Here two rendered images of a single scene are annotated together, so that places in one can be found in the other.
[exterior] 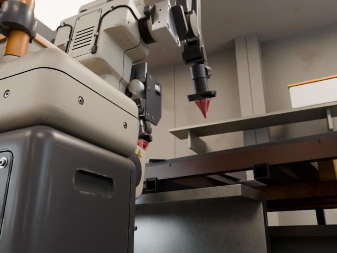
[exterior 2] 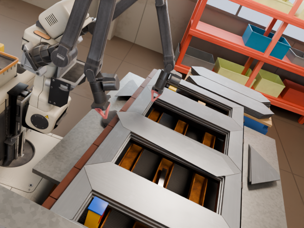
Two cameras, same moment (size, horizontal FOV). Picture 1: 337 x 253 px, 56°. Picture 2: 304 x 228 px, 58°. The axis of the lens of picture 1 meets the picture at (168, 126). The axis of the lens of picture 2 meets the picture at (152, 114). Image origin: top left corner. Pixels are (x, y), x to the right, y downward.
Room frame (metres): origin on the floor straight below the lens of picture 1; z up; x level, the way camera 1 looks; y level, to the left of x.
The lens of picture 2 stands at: (0.80, -1.13, 1.80)
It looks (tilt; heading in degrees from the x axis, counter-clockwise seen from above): 34 degrees down; 61
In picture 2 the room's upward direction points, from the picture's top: 22 degrees clockwise
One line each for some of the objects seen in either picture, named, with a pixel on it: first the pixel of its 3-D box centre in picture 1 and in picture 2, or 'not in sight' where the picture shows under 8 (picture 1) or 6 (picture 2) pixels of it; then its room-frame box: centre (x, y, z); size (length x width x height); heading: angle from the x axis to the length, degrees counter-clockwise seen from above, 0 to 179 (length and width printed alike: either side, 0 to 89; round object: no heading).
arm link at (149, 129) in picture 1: (142, 121); (173, 73); (1.55, 0.14, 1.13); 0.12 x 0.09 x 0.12; 155
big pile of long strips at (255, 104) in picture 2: not in sight; (229, 91); (2.38, 0.53, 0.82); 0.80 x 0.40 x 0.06; 146
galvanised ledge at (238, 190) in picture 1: (96, 207); (107, 114); (1.28, 0.29, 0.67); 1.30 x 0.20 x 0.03; 56
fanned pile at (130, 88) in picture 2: not in sight; (131, 90); (1.51, 0.56, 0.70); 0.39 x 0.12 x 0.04; 56
